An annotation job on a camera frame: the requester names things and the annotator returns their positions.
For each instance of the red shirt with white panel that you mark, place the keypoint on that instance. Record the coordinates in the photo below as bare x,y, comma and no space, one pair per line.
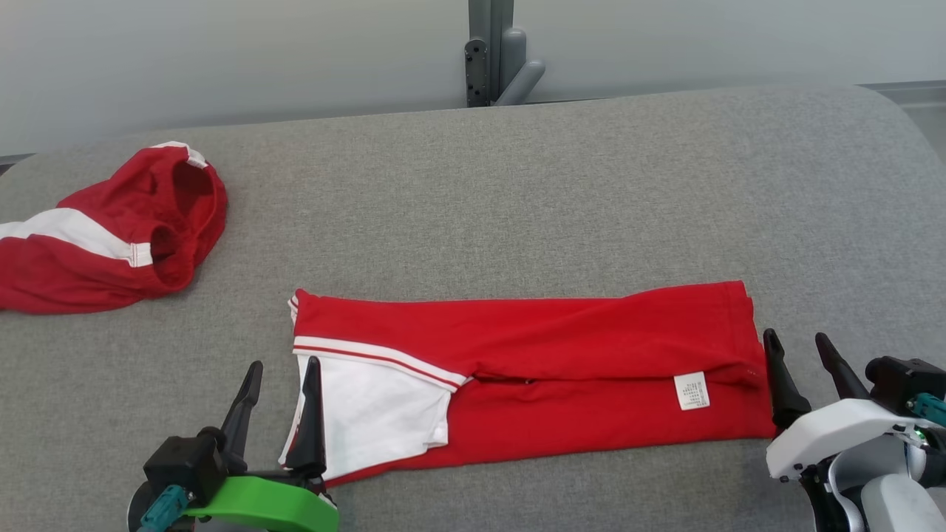
554,332

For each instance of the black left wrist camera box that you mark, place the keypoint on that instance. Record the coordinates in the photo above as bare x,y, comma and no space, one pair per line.
181,465

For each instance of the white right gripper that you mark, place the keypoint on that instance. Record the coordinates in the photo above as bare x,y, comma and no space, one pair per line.
835,432

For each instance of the dark grey bracket plate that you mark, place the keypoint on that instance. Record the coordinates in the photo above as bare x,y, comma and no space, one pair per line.
476,74

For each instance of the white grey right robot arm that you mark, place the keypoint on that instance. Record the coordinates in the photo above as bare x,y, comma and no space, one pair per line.
887,506

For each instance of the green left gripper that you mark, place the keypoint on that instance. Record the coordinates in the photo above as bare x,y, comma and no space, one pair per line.
273,506

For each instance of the grey metal post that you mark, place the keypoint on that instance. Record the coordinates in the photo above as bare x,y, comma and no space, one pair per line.
491,22

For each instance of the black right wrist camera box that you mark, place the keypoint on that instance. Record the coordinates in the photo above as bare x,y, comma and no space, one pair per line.
898,380

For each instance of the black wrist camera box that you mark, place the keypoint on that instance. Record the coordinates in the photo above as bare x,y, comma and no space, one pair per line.
181,465
898,380

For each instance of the red shorts with white stripe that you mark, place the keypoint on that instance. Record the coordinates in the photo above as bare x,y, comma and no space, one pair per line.
89,281

